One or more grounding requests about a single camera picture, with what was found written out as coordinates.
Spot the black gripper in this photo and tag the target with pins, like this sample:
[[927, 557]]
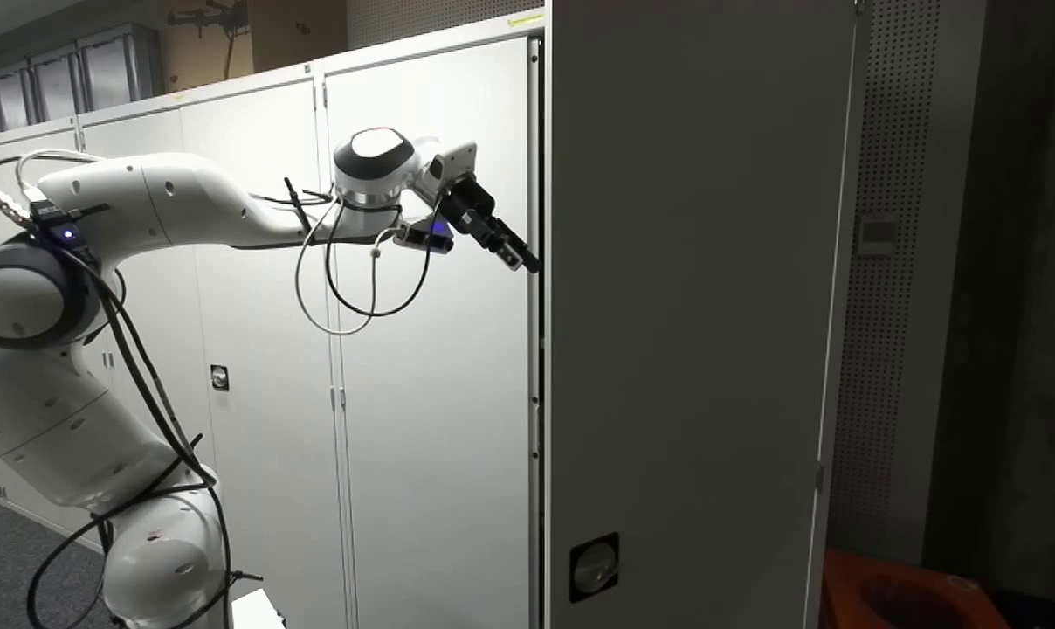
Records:
[[470, 212]]

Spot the grey cabinet door perforated inside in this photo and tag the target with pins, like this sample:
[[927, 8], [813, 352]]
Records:
[[689, 290]]

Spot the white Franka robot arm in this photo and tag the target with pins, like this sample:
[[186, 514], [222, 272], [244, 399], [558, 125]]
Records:
[[166, 204]]

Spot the plain grey cabinet door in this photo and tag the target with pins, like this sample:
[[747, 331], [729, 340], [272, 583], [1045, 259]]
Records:
[[459, 441]]

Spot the grey end cabinet door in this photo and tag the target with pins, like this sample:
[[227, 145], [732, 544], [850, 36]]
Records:
[[4, 158]]

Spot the perforated grey panel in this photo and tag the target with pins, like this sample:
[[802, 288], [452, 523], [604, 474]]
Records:
[[898, 141]]

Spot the dark window row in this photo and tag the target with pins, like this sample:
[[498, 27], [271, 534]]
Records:
[[85, 74]]

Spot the orange bin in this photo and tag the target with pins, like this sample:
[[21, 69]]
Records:
[[852, 594]]

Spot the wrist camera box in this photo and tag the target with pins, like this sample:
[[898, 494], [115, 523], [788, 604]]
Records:
[[423, 232]]

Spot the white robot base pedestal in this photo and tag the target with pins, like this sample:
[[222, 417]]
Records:
[[257, 612]]

